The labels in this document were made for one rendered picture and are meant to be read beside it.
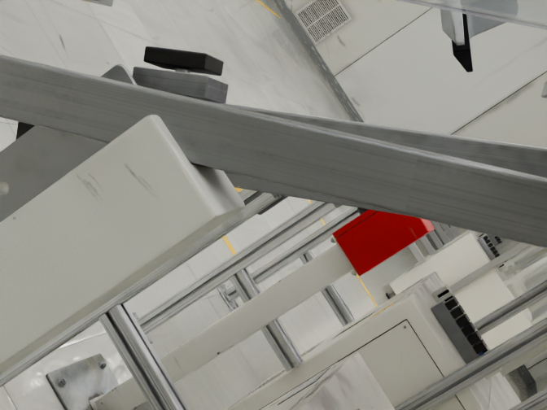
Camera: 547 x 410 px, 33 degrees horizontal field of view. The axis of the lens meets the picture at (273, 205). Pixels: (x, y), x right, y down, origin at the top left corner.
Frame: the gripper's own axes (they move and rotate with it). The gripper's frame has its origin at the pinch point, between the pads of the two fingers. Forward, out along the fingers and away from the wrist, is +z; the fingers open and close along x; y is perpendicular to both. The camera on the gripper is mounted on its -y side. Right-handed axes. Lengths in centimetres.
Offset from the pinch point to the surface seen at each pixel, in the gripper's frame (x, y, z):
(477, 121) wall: 871, -23, -65
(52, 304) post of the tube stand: -34.9, -19.2, 14.4
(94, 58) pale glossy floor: 222, -135, -51
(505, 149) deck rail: -9.9, 3.2, 7.9
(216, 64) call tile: -10.3, -17.3, -0.8
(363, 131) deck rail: -9.9, -6.6, 5.5
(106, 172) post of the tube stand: -35.2, -15.5, 8.1
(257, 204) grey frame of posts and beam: 60, -35, 9
